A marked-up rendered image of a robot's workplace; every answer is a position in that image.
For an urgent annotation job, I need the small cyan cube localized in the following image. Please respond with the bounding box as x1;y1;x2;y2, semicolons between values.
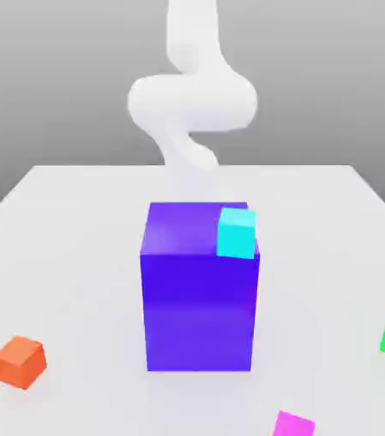
215;207;258;261

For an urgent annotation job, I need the large purple box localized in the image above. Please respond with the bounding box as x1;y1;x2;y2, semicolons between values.
140;201;261;373

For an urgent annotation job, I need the small orange cube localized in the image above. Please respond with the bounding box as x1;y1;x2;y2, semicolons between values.
0;335;48;391

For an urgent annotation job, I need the small magenta cube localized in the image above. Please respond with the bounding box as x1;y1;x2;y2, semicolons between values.
272;410;317;436

